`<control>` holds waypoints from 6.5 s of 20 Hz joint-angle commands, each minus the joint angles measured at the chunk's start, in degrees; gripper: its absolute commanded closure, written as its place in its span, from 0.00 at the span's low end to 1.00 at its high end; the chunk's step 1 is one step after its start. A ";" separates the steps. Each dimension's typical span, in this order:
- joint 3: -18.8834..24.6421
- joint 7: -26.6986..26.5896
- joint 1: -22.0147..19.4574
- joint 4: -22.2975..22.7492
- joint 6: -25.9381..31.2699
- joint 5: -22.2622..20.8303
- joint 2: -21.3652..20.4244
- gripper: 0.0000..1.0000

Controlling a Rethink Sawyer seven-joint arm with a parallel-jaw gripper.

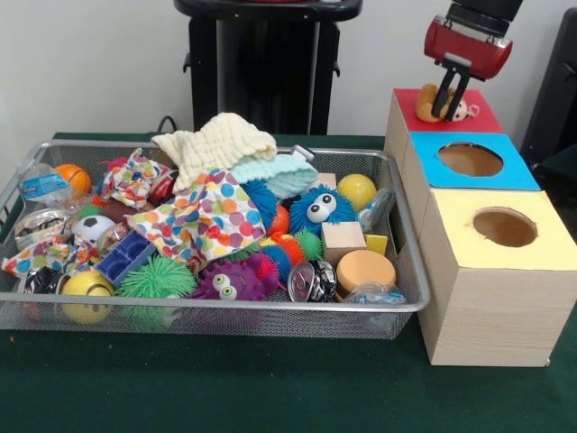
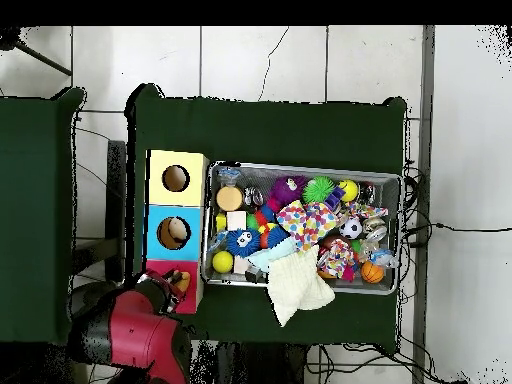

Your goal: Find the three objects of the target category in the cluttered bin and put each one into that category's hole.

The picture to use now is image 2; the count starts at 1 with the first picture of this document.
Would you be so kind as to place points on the mint green knit cloth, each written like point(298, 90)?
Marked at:
point(272, 254)

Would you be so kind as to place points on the tan plush animal toy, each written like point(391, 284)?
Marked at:
point(183, 282)

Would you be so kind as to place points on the clear crumpled plastic packet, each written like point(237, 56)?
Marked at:
point(230, 172)

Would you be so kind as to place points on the large green spiky ball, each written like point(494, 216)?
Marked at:
point(318, 190)

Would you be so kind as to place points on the clear plastic bottle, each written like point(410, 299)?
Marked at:
point(382, 256)

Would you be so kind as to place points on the purple plastic block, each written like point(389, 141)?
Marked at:
point(334, 198)

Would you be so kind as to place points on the yellow block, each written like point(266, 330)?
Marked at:
point(220, 222)

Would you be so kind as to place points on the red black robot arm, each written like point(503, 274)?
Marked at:
point(132, 336)

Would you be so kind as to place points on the blue fuzzy ball with eyes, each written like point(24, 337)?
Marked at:
point(242, 242)

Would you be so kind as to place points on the cream waffle cloth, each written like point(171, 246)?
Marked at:
point(298, 286)

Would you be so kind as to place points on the green cloth side table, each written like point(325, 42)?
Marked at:
point(36, 216)

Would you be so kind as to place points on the wooden box with three holes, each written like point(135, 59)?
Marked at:
point(157, 234)

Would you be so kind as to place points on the yellow smiley ball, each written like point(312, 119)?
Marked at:
point(348, 190)

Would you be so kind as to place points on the small orange basketball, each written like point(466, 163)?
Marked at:
point(372, 272)

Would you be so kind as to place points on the clear mesh bin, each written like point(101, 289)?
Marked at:
point(210, 276)

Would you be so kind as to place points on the round wooden disc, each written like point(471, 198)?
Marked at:
point(229, 198)

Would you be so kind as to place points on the black silver round toy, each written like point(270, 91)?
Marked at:
point(254, 197)

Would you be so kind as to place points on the large polka dot cloth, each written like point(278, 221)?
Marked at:
point(304, 222)

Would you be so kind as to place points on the purple spiky ball with eyes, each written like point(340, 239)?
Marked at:
point(286, 192)

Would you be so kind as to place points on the small black white soccer ball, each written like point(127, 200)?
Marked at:
point(350, 228)

